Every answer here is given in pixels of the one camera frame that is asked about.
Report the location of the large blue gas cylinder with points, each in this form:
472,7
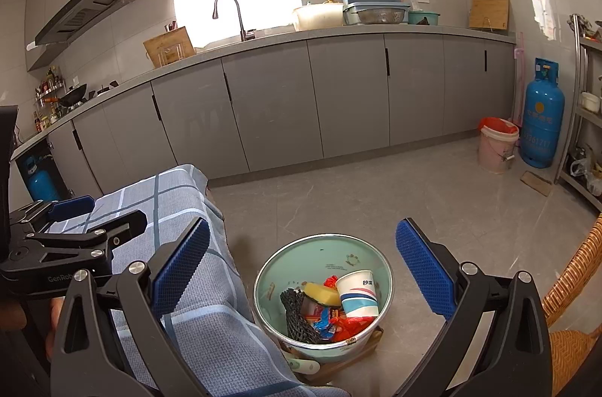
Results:
541,119

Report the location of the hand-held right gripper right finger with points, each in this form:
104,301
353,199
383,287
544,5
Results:
425,272

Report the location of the gas stove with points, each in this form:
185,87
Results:
101,89

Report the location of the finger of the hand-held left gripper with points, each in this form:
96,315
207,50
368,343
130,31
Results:
70,209
103,232

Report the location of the group of sauce bottles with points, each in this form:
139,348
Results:
44,122

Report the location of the black foam net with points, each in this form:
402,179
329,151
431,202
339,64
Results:
294,317

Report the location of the blue plaid tablecloth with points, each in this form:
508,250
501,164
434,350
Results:
211,284

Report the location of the yellow sponge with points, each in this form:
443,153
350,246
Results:
322,293

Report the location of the grey base cabinets with counter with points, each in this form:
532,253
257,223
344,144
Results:
282,96

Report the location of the blue plastic wrapper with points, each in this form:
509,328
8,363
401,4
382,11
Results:
322,322

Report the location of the light wooden cutting board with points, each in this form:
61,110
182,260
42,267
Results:
489,12

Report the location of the mint green waste bin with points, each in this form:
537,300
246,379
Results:
301,256

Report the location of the metal kitchen faucet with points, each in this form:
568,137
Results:
241,21

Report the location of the red plastic bag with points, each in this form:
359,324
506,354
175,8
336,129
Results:
348,325

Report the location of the white plastic basin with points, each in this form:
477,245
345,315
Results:
320,18

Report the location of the orange wicker chair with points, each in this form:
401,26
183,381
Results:
574,345

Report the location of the black range hood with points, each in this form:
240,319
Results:
75,16

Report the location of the pink bucket with red bag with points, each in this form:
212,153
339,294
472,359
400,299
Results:
496,152

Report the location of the small blue gas cylinder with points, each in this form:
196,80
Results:
42,185

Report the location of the metal storage shelf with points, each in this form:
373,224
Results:
576,96

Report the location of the white bowl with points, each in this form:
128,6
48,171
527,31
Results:
591,102

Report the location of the teal plastic basin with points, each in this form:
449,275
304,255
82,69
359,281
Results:
418,18

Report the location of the black wok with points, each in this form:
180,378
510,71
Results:
75,94

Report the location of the white striped paper cup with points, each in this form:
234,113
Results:
357,298

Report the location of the metal spice rack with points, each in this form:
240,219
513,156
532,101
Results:
49,87

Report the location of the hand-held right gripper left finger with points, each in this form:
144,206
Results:
183,268

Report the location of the flat brown floor board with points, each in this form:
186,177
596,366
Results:
536,183

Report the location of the wooden cutting board in stand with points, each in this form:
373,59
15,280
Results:
169,44

